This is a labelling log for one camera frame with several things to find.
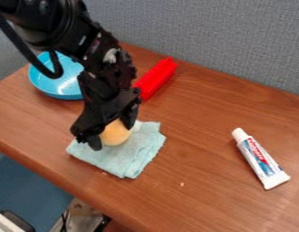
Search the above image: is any grey table leg base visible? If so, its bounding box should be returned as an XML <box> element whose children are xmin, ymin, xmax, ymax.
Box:
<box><xmin>49</xmin><ymin>198</ymin><xmax>111</xmax><ymax>232</ymax></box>

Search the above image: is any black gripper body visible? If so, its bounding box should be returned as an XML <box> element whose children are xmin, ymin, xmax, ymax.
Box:
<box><xmin>69</xmin><ymin>71</ymin><xmax>143</xmax><ymax>144</ymax></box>

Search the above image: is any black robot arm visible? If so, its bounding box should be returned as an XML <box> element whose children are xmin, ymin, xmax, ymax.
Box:
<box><xmin>0</xmin><ymin>0</ymin><xmax>141</xmax><ymax>150</ymax></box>

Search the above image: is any white black object corner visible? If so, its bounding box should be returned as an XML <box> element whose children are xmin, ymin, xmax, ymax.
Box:
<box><xmin>0</xmin><ymin>210</ymin><xmax>36</xmax><ymax>232</ymax></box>

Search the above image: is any black cable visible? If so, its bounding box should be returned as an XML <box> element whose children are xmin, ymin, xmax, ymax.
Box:
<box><xmin>0</xmin><ymin>14</ymin><xmax>65</xmax><ymax>80</ymax></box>

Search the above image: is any light blue cloth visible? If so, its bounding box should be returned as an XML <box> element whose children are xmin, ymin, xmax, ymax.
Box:
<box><xmin>66</xmin><ymin>121</ymin><xmax>167</xmax><ymax>179</ymax></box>

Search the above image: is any blue plate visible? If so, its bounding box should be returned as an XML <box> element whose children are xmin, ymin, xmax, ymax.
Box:
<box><xmin>28</xmin><ymin>53</ymin><xmax>84</xmax><ymax>100</ymax></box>

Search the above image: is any white toothpaste tube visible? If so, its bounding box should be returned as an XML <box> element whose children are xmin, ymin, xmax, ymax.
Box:
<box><xmin>232</xmin><ymin>128</ymin><xmax>291</xmax><ymax>190</ymax></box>

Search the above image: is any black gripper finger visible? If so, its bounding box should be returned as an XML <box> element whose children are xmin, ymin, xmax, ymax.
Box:
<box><xmin>120</xmin><ymin>104</ymin><xmax>139</xmax><ymax>130</ymax></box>
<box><xmin>86</xmin><ymin>135</ymin><xmax>103</xmax><ymax>150</ymax></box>

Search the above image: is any red plastic block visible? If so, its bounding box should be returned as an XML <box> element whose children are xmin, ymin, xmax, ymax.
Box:
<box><xmin>133</xmin><ymin>57</ymin><xmax>177</xmax><ymax>101</ymax></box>

